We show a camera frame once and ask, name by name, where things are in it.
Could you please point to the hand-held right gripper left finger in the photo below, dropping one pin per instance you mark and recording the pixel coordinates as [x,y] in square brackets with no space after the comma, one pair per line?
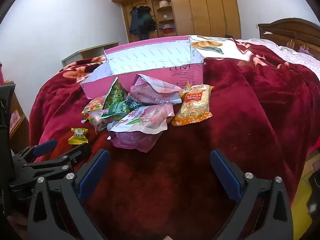
[92,171]

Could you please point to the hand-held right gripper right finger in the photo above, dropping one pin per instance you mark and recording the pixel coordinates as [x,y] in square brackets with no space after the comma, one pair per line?
[225,177]

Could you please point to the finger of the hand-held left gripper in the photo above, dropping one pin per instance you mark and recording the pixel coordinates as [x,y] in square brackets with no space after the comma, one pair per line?
[45,147]
[57,163]

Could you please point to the yellow candy packet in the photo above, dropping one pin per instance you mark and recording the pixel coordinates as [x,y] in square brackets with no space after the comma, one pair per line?
[78,136]

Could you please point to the white pink snack packet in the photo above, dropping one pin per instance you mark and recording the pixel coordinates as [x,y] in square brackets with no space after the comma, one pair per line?
[150,118]

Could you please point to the orange biscuit packet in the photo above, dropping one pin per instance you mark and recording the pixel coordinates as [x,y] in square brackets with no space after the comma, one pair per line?
[196,105]

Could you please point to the green pea snack packet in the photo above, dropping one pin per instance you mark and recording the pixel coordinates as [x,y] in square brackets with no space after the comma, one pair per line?
[116,92]

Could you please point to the orange printed snack packet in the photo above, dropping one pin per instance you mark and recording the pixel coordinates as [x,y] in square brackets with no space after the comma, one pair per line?
[185,90]

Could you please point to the pink cardboard box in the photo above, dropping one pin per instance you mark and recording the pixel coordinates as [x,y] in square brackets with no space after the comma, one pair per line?
[175,77]

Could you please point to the red floral blanket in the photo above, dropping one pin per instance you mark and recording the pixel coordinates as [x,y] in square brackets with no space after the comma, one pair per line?
[250,105]

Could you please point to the low grey shelf unit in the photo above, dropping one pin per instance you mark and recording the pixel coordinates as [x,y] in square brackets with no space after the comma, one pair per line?
[90,51]

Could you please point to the small black object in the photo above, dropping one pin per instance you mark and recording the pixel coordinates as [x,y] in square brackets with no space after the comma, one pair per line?
[229,36]

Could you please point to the pink checked bedsheet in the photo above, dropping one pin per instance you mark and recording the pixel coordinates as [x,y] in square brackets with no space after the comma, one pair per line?
[300,57]

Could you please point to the purple cloth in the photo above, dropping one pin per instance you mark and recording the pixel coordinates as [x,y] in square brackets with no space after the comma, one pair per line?
[305,51]

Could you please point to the red pot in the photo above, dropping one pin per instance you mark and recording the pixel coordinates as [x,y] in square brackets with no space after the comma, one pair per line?
[168,29]

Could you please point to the dark green hanging coat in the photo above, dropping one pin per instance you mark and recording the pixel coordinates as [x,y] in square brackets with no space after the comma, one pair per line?
[147,21]

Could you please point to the dark wooden headboard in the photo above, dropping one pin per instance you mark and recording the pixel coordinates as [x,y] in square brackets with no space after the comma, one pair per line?
[290,30]

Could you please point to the wooden wardrobe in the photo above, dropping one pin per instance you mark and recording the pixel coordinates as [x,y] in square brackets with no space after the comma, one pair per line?
[205,10]

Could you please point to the white round box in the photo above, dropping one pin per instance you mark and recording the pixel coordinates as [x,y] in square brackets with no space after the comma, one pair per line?
[165,3]

